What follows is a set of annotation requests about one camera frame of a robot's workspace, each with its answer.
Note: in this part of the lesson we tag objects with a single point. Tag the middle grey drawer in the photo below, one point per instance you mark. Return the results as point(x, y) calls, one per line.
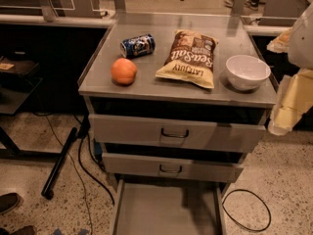
point(171, 168)

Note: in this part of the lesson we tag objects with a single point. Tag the black metal stand leg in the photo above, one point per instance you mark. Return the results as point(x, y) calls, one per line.
point(47, 191)

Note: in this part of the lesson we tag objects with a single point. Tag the white ceramic bowl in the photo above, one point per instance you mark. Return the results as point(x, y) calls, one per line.
point(245, 72)

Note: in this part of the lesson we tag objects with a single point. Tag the dark side table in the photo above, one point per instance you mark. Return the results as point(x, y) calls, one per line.
point(16, 84)

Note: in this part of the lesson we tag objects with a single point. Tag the orange fruit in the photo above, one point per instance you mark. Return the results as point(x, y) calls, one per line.
point(123, 71)

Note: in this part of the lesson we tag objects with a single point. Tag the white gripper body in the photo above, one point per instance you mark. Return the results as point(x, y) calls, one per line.
point(302, 41)

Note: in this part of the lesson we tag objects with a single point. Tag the top grey drawer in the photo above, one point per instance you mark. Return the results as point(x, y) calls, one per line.
point(183, 134)

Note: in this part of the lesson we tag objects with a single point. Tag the dark shoe upper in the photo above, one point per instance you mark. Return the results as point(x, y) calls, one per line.
point(9, 201)

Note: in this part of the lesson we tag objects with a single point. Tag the bottom open grey drawer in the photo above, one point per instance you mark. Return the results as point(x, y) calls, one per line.
point(148, 206)

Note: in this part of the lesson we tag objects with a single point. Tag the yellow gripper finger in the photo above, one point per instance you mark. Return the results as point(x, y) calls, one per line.
point(294, 99)
point(281, 43)

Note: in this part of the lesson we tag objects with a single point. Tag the grey metal drawer cabinet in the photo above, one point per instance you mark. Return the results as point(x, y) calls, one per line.
point(152, 97)

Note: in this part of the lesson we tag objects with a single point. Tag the blue soda can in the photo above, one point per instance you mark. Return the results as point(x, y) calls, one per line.
point(137, 46)

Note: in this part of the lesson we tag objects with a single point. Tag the brown sea salt chip bag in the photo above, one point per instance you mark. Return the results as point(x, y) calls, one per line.
point(190, 59)

